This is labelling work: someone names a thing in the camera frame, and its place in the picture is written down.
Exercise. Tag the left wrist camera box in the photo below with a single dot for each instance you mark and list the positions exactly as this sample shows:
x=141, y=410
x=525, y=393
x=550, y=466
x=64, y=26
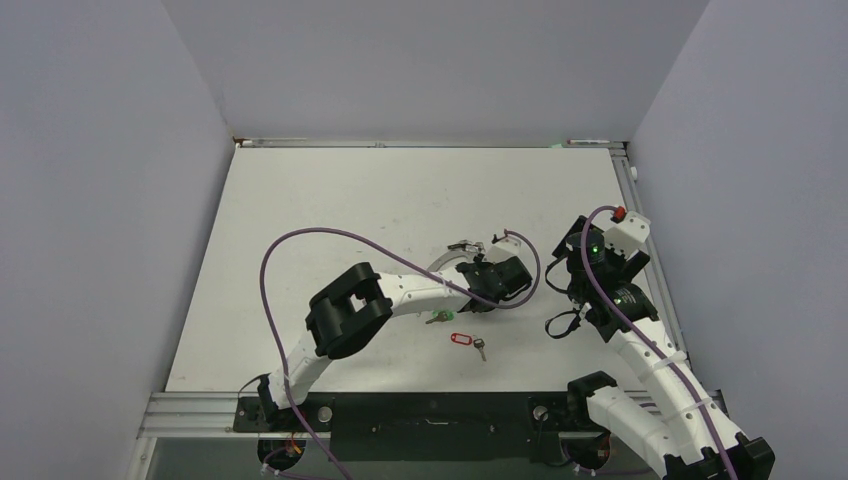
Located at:
x=503, y=248

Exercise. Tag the aluminium frame rail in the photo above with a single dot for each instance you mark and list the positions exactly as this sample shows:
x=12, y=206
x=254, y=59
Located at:
x=653, y=272
x=340, y=143

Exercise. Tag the key with red tag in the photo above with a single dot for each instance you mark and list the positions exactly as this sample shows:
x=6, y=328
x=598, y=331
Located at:
x=468, y=340

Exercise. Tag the aluminium frame rail right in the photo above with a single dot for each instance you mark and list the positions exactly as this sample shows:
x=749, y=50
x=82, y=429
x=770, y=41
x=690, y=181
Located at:
x=653, y=272

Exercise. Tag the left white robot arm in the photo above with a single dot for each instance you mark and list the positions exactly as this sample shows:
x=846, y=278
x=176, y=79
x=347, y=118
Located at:
x=348, y=313

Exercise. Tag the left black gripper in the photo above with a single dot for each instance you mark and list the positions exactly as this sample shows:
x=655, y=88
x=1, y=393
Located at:
x=482, y=265

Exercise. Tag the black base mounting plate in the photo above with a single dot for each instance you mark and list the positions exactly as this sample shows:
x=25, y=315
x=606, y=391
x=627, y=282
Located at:
x=538, y=426

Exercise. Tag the aluminium frame rail back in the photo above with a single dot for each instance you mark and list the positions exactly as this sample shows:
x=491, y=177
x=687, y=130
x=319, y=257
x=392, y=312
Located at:
x=340, y=143

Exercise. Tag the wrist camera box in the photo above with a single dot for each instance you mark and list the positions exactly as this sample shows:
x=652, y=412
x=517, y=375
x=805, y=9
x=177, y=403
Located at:
x=629, y=232
x=503, y=248

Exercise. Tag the large silver keyring plate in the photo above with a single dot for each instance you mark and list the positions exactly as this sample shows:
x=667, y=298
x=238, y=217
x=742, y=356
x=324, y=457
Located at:
x=459, y=252

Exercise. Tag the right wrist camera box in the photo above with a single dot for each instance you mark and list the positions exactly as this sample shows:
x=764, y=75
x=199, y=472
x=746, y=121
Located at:
x=629, y=232

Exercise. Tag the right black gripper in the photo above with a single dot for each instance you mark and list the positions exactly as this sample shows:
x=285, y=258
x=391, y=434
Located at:
x=627, y=267

